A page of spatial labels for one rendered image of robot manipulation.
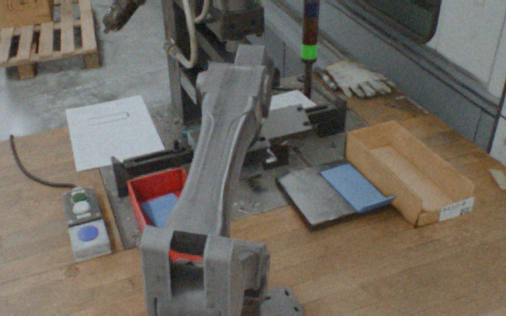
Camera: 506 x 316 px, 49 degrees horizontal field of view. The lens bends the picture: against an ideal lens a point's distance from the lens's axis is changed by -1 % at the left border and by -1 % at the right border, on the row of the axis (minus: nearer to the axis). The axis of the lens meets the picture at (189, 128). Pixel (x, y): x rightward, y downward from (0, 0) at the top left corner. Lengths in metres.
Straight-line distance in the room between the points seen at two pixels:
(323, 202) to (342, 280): 0.18
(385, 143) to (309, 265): 0.41
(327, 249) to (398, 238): 0.14
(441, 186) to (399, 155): 0.13
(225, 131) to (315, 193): 0.56
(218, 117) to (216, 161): 0.06
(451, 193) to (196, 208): 0.74
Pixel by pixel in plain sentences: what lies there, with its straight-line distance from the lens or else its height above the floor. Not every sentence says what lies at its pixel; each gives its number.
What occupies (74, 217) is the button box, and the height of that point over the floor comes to 0.93.
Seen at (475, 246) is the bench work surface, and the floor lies 0.90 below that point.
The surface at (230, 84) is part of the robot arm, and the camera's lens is 0.64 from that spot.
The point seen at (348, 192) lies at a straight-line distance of 1.15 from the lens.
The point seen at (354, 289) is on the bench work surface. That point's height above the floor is 0.90.
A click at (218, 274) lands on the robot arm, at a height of 1.25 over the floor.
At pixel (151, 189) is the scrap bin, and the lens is 1.16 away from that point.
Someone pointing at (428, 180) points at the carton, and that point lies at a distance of 1.25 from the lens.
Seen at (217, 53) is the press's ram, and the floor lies 1.18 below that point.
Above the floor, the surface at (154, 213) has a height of 0.91.
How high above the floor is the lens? 1.64
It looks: 32 degrees down
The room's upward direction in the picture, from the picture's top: 5 degrees counter-clockwise
